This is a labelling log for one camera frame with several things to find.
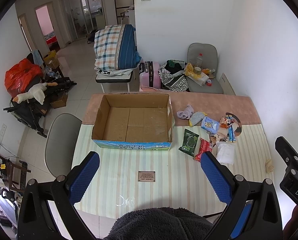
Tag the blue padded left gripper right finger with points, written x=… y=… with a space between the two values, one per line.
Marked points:
x=231 y=190

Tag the lilac sock bundle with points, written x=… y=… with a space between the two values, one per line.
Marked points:
x=186 y=113

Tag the orange cartoon snack packet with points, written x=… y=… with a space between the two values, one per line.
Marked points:
x=226 y=122

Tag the small cardboard box on floor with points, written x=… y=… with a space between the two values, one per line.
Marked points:
x=59 y=101

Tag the open cardboard box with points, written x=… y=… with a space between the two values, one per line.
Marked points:
x=134 y=121

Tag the white goose plush toy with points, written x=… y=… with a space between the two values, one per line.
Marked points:
x=35 y=92

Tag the plaid folded quilt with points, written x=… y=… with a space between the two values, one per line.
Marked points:
x=115 y=48

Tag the striped pink cat table mat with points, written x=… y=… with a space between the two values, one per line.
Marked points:
x=130 y=180

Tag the black stroller frame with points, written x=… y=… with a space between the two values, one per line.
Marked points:
x=30 y=112

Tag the grey chair by wall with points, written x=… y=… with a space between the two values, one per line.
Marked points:
x=210 y=61

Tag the black white patterned bag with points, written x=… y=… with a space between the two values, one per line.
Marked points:
x=172 y=76

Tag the red snack packet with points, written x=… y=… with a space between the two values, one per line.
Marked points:
x=205 y=146

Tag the clear plastic bottle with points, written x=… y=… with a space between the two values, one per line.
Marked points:
x=199 y=60

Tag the dark fleece sleeve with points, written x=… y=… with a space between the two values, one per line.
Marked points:
x=160 y=223

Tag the green wet wipes pack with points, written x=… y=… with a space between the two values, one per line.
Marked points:
x=189 y=142

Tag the yellow grey scrub sponge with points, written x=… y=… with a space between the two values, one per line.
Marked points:
x=196 y=118

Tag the light blue tissue pack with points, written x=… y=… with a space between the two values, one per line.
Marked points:
x=211 y=126

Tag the grey chair near table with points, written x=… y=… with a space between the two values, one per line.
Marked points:
x=60 y=144

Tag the white cotton pad bag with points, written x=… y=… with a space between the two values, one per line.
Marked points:
x=226 y=152

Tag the yellow snack bag on chair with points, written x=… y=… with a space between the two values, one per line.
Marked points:
x=196 y=74

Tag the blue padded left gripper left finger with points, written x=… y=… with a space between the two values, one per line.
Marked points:
x=69 y=190

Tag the orange plastic bag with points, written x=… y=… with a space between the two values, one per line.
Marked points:
x=20 y=75

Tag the pink suitcase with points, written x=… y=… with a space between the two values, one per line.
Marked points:
x=148 y=74

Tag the blue long snack packet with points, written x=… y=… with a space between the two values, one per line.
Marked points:
x=230 y=130

